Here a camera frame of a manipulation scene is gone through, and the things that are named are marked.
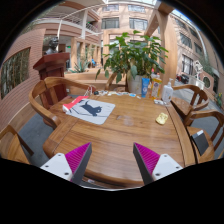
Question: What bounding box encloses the yellow liquid bottle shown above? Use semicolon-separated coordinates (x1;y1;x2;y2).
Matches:
150;68;164;100

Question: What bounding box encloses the yellow translucent computer mouse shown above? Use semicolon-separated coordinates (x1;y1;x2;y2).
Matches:
155;112;169;126

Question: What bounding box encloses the white pump bottle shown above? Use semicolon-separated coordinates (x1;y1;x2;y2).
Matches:
161;78;175;104

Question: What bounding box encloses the curved-back wooden armchair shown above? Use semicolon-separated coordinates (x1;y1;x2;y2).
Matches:
0;124;35;165
28;76;98;130
105;73;129;93
171;83;211;121
183;109;224;164

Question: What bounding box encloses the red paper shopping bag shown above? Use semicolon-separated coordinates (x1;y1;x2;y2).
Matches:
62;95;90;113

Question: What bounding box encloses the blue squeeze tube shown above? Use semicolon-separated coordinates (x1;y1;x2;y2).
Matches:
141;77;151;99

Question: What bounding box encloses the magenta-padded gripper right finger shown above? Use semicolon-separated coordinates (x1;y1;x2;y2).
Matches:
132;142;184;186

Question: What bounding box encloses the white frame sculpture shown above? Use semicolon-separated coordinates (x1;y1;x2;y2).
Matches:
193;59;205;81

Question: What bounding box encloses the spiky green agave plant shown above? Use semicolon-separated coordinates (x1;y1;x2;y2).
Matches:
70;59;90;74

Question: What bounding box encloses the leafy plant in white pot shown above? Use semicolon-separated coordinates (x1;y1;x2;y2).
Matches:
95;29;170;95

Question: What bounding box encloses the dark bust statue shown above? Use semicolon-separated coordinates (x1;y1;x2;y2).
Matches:
44;36;61;56

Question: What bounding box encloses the clear plastic bag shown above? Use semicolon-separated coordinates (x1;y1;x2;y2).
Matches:
153;98;168;106

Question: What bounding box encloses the dark red wooden pedestal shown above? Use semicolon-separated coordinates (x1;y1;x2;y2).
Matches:
33;52;71;108

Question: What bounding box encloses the grey cat-print mouse pad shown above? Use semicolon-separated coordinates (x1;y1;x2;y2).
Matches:
65;98;116;126

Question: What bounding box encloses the black flat box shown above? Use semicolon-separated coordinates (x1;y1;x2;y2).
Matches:
191;129;211;157

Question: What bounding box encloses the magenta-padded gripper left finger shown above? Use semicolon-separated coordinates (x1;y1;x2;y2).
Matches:
39;142;93;186

